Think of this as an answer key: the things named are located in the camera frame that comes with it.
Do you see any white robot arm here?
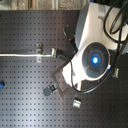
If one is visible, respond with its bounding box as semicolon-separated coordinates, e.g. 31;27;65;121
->
43;0;128;96

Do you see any black perforated breadboard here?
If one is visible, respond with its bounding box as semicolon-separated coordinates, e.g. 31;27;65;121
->
0;11;128;128

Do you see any clip at right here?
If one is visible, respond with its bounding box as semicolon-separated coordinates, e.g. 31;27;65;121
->
112;68;119;78

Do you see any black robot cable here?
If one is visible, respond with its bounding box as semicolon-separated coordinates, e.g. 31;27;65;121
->
70;0;128;94

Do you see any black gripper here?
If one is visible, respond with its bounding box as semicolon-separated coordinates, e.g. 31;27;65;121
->
43;55;72;96

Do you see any cable clip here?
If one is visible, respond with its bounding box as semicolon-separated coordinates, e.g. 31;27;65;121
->
36;55;42;63
36;43;43;52

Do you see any lower cable clip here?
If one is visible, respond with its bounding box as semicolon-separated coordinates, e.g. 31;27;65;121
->
36;55;42;63

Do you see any white cable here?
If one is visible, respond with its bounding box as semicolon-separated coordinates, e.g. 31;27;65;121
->
0;48;58;58

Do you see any upper cable clip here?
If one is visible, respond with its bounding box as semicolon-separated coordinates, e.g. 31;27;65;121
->
36;43;43;52

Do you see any clip near bottom centre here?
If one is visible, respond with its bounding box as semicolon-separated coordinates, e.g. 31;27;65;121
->
73;98;82;108

